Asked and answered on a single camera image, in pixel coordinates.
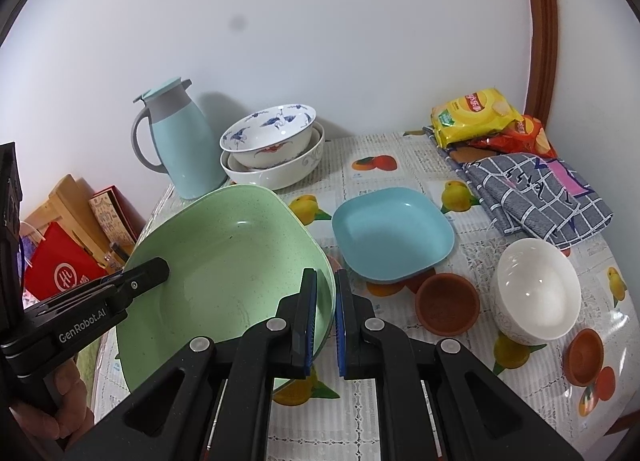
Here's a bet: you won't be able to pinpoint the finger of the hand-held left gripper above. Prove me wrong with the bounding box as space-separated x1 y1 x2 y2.
99 257 171 311

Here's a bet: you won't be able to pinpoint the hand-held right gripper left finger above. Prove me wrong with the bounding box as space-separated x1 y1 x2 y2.
65 268 321 461

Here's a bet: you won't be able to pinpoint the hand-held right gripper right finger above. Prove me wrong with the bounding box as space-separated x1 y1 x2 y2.
334 268 586 461

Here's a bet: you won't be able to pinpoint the small brown bowl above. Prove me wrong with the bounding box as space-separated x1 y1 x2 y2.
415 272 481 335
562 327 606 387

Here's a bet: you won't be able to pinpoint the plain white bowl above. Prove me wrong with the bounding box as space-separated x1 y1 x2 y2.
489 238 582 346

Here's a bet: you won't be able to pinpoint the person's left hand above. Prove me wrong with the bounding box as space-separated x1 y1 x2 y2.
10 358 97 442

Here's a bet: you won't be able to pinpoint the red paper bag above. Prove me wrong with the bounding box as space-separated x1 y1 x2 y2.
22 221 108 302

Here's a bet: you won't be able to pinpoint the patterned beige box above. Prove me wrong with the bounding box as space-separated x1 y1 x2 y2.
89 185 146 262

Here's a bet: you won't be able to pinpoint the blue square plate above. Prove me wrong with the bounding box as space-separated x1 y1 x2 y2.
331 187 456 285

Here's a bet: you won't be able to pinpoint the wooden box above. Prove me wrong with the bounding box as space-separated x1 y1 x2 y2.
22 173 136 272

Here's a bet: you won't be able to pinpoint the light blue thermos jug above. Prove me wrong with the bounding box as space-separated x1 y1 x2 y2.
131 77 227 200

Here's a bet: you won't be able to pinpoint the fruit print lace tablecloth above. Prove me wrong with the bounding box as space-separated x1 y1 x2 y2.
92 131 640 461

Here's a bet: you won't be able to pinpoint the large white bowl grey swirls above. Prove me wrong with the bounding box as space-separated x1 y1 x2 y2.
220 123 326 192

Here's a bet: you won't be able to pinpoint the white bowl with crane print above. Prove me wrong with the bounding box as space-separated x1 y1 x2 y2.
219 103 317 169

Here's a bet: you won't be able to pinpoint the grey checkered cloth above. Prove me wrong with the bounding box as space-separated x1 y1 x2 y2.
424 126 614 248

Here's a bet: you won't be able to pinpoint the yellow snack bag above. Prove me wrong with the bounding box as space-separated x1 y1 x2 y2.
431 88 523 149

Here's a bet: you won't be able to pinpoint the orange snack bag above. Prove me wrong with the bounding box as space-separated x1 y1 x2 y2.
447 115 557 162

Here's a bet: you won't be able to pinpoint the brown wooden door frame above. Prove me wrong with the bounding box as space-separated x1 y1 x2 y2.
519 0 560 134

